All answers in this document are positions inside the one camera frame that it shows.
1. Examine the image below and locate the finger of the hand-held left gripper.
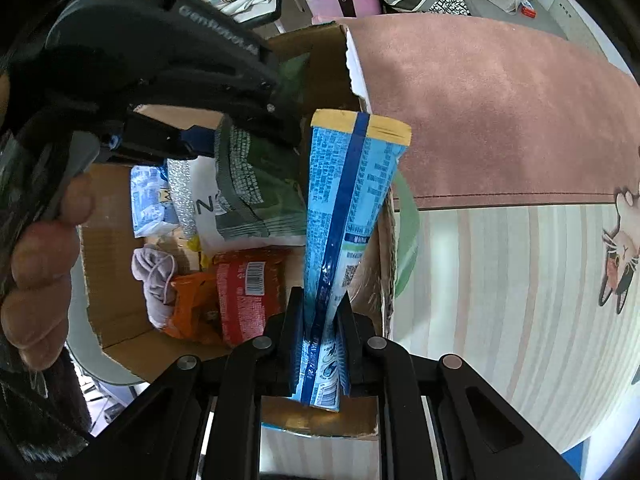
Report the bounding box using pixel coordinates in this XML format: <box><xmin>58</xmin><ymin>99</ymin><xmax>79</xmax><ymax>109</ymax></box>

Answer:
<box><xmin>105</xmin><ymin>110</ymin><xmax>218</xmax><ymax>163</ymax></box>
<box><xmin>220</xmin><ymin>67</ymin><xmax>306</xmax><ymax>148</ymax></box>

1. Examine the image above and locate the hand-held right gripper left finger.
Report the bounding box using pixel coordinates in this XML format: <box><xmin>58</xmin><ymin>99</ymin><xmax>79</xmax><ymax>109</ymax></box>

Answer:
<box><xmin>75</xmin><ymin>287</ymin><xmax>306</xmax><ymax>480</ymax></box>

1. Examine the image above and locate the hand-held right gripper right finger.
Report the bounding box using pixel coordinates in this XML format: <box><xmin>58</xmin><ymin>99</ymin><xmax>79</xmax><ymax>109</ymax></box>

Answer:
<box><xmin>336</xmin><ymin>294</ymin><xmax>583</xmax><ymax>480</ymax></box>

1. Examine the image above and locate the blue tissue packet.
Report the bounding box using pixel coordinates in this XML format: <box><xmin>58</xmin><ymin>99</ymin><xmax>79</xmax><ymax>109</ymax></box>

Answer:
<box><xmin>130</xmin><ymin>165</ymin><xmax>181</xmax><ymax>238</ymax></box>

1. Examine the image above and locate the red snack packet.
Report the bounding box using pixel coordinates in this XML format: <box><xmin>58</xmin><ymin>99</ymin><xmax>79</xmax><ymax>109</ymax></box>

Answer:
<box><xmin>212</xmin><ymin>247</ymin><xmax>293</xmax><ymax>348</ymax></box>

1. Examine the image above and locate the green snack packet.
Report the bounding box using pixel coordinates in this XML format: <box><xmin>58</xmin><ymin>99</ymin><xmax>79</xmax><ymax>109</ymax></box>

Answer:
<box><xmin>214</xmin><ymin>115</ymin><xmax>308</xmax><ymax>247</ymax></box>

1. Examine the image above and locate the white plastic packet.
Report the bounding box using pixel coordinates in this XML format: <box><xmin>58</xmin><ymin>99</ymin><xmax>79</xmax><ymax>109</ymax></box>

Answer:
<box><xmin>192</xmin><ymin>155</ymin><xmax>296</xmax><ymax>257</ymax></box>

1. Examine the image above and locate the long blue snack packet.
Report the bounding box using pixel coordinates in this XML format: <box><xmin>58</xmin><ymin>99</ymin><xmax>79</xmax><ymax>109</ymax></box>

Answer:
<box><xmin>287</xmin><ymin>109</ymin><xmax>412</xmax><ymax>413</ymax></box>

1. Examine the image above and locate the orange snack packet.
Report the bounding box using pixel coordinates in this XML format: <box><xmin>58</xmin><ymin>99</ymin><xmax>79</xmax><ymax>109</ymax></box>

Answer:
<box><xmin>162</xmin><ymin>271</ymin><xmax>226</xmax><ymax>345</ymax></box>

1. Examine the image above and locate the cardboard box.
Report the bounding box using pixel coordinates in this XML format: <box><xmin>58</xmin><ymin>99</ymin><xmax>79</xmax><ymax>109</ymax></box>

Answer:
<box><xmin>77</xmin><ymin>20</ymin><xmax>401</xmax><ymax>441</ymax></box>

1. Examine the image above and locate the person's left forearm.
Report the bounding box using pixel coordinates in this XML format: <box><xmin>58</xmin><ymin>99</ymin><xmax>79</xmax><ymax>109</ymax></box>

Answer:
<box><xmin>0</xmin><ymin>345</ymin><xmax>93</xmax><ymax>466</ymax></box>

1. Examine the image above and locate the person's left hand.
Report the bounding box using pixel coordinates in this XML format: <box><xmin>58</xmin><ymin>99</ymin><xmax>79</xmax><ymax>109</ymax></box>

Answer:
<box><xmin>0</xmin><ymin>177</ymin><xmax>97</xmax><ymax>371</ymax></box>

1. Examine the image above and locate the striped cat print mat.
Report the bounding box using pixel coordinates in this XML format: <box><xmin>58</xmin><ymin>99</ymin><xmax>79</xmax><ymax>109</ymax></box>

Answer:
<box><xmin>260</xmin><ymin>200</ymin><xmax>640</xmax><ymax>480</ymax></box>

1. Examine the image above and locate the pink suede mat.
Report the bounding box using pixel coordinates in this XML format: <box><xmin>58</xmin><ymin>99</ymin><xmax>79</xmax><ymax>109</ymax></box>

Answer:
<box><xmin>340</xmin><ymin>15</ymin><xmax>640</xmax><ymax>211</ymax></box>

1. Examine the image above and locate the white board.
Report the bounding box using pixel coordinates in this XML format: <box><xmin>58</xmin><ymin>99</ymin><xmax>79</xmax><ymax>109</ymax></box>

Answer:
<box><xmin>550</xmin><ymin>0</ymin><xmax>608</xmax><ymax>48</ymax></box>

